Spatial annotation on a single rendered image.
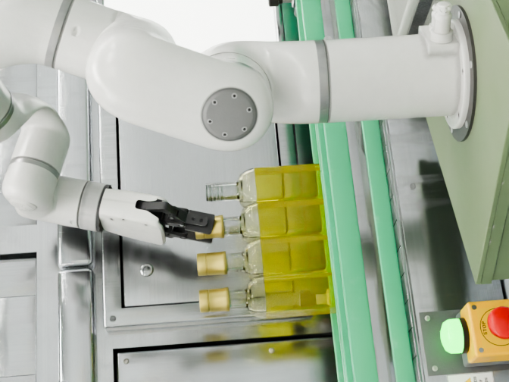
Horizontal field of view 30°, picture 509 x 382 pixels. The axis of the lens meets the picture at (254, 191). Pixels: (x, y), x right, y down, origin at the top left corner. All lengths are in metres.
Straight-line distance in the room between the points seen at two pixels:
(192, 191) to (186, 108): 0.65
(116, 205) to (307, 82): 0.48
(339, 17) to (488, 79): 0.60
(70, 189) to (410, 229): 0.51
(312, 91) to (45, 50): 0.29
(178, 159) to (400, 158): 0.45
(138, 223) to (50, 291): 0.26
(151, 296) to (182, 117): 0.62
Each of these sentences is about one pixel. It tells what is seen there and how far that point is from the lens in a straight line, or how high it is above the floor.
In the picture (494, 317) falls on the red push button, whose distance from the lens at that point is 1.20.
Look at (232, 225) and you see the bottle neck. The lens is 1.44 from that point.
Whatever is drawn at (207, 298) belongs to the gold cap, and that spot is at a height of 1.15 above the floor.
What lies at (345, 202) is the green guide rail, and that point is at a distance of 1.33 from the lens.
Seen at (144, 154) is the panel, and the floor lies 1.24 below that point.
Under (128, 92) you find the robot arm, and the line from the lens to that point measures 0.98.
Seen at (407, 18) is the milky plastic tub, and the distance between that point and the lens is 1.40.
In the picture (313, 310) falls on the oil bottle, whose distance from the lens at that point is 1.42.
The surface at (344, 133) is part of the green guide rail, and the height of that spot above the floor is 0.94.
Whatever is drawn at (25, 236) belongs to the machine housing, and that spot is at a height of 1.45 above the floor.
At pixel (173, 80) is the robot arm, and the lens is 0.97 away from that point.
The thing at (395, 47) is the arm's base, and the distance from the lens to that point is 1.08.
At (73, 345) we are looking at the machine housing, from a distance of 1.56.
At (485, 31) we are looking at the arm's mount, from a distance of 1.02.
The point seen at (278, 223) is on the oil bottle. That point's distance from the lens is 1.43.
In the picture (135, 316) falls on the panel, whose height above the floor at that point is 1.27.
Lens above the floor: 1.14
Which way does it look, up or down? 3 degrees down
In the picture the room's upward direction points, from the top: 94 degrees counter-clockwise
